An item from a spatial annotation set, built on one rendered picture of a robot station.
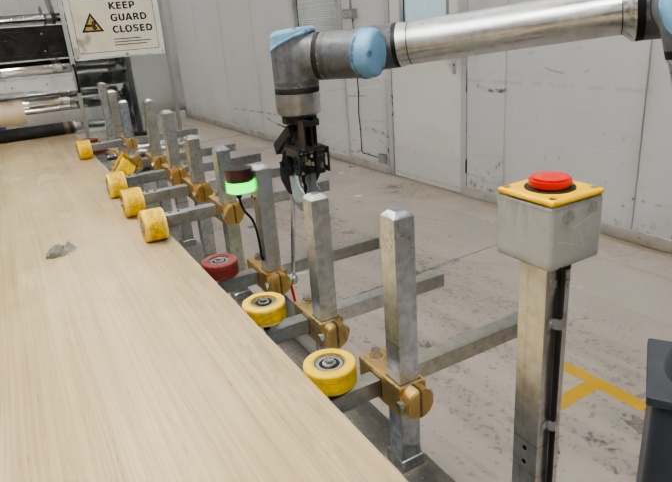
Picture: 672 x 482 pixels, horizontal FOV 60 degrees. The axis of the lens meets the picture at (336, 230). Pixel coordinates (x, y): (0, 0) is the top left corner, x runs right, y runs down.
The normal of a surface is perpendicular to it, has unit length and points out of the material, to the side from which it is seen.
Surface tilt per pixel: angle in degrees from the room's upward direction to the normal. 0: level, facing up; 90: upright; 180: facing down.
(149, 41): 90
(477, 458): 0
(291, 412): 0
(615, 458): 0
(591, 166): 90
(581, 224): 90
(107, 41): 90
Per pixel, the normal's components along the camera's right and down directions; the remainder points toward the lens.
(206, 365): -0.07, -0.94
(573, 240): 0.50, 0.26
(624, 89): -0.84, 0.24
